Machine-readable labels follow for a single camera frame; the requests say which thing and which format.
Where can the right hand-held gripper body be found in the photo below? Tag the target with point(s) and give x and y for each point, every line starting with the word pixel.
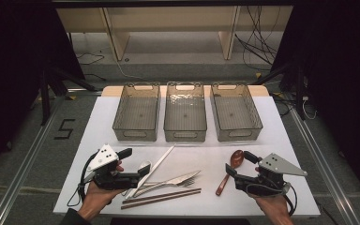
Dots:
pixel 275 165

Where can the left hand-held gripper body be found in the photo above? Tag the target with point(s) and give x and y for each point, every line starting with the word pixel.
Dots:
pixel 103 157

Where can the white spoon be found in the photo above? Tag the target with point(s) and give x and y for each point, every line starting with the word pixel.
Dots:
pixel 146 163

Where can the brown spoon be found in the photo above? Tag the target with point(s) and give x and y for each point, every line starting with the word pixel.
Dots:
pixel 236 157

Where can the clear grey plastic bin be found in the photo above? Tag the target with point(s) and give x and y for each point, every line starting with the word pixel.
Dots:
pixel 137 136
pixel 240 134
pixel 185 136

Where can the brown chopstick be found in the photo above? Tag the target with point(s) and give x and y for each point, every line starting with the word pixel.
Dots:
pixel 168 195
pixel 165 200

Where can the metal fork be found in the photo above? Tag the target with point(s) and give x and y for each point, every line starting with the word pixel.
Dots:
pixel 189 183

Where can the person's right hand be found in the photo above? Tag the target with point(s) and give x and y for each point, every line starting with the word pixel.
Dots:
pixel 276 206

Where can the person's left hand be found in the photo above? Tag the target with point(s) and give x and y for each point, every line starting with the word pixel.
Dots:
pixel 97 198

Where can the white table sheet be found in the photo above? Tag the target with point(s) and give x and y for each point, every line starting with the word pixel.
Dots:
pixel 200 156

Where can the yellow tape piece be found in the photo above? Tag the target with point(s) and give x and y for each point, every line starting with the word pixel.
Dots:
pixel 72 97
pixel 258 75

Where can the black metal stand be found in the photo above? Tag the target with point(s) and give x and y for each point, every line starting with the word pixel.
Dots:
pixel 45 100
pixel 299 93

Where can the dark curtain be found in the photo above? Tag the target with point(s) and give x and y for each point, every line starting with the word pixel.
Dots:
pixel 12 78
pixel 343 78

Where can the light wooden desk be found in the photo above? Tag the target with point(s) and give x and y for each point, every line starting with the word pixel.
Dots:
pixel 175 18

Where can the aluminium floor rail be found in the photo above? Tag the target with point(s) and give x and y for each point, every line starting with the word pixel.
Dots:
pixel 325 168
pixel 22 168

